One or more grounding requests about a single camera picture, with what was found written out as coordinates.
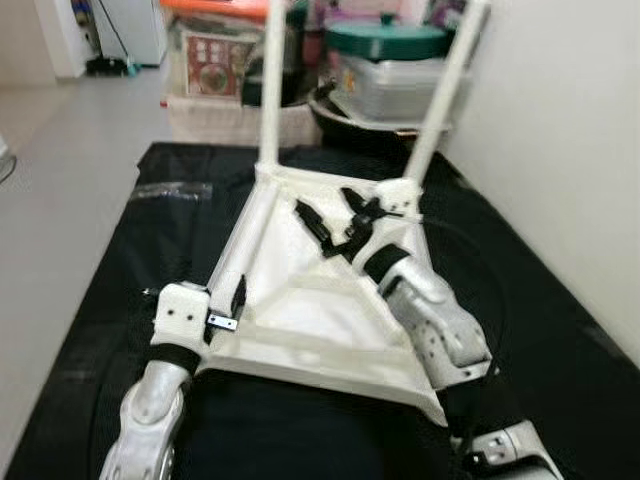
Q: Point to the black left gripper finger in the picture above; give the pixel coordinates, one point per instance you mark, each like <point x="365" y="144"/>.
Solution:
<point x="239" y="297"/>

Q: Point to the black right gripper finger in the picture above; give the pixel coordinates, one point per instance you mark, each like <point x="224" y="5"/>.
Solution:
<point x="353" y="203"/>
<point x="315" y="228"/>

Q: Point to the white plastic children table top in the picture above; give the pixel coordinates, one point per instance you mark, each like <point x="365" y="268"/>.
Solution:
<point x="300" y="310"/>

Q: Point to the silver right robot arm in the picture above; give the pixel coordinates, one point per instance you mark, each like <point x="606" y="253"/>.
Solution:
<point x="440" y="325"/>

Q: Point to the black wok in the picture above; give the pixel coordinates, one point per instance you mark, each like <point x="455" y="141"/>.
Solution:
<point x="345" y="128"/>

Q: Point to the black tablecloth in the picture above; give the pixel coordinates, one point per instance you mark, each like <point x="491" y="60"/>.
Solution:
<point x="120" y="300"/>

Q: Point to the clear plastic storage box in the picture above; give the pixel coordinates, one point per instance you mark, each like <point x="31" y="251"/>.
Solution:
<point x="385" y="90"/>

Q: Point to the clear tape strip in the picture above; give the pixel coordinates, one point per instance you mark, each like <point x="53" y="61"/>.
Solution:
<point x="170" y="190"/>

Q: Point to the beige low bench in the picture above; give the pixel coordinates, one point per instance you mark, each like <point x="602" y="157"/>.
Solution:
<point x="220" y="122"/>

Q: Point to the black bag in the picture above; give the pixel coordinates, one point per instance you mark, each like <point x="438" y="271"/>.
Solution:
<point x="298" y="60"/>

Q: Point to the orange-lidded clear storage box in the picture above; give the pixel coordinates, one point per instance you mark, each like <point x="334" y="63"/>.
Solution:
<point x="210" y="65"/>

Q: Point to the white fridge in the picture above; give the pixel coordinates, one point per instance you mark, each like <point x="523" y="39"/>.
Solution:
<point x="135" y="30"/>

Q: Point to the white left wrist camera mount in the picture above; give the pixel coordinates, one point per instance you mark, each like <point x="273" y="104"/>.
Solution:
<point x="182" y="310"/>

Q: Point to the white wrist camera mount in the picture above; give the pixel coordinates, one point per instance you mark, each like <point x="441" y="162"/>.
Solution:
<point x="182" y="310"/>
<point x="398" y="196"/>

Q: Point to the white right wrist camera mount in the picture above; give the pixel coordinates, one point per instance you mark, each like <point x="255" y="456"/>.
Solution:
<point x="398" y="196"/>

